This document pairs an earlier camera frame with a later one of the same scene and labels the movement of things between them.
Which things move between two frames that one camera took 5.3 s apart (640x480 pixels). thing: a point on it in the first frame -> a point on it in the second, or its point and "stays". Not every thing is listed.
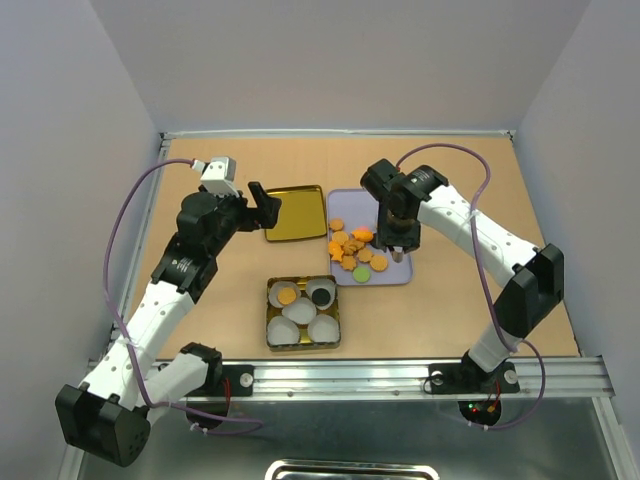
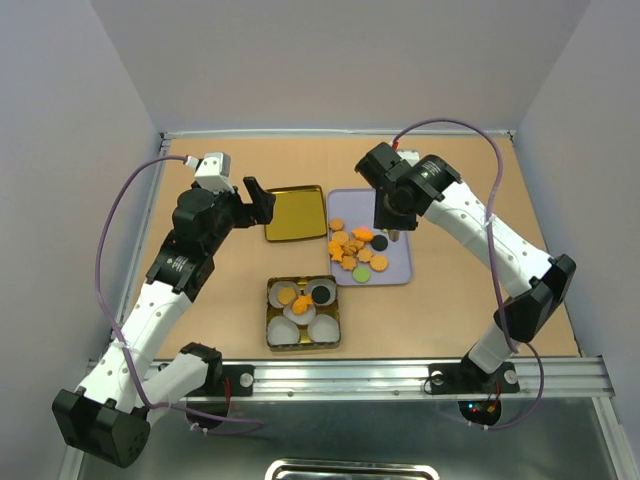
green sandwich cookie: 361,274 stays
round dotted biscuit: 286,296 stays
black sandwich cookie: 321,296 stays
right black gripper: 387,235 -> 385,219
